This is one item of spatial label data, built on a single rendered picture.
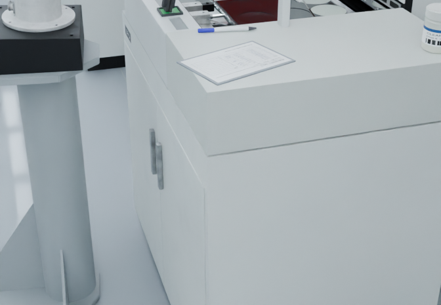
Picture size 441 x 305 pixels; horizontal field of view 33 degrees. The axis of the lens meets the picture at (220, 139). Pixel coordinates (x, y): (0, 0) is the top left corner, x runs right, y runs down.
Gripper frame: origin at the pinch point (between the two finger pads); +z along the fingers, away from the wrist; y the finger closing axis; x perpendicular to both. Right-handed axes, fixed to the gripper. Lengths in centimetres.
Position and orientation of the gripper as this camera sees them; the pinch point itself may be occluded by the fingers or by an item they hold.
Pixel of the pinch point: (168, 2)
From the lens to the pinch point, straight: 194.3
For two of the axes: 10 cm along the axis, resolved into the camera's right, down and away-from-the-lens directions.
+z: -2.0, 8.9, 4.1
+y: -9.4, -0.5, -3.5
